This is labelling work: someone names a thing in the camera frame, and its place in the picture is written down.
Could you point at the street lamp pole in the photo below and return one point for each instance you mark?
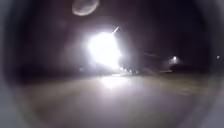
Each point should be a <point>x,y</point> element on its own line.
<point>117,43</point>

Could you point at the grey paved path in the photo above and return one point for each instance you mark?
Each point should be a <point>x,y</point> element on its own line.
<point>110,106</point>

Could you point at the grass verge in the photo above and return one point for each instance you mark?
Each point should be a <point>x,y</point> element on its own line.
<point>190,81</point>

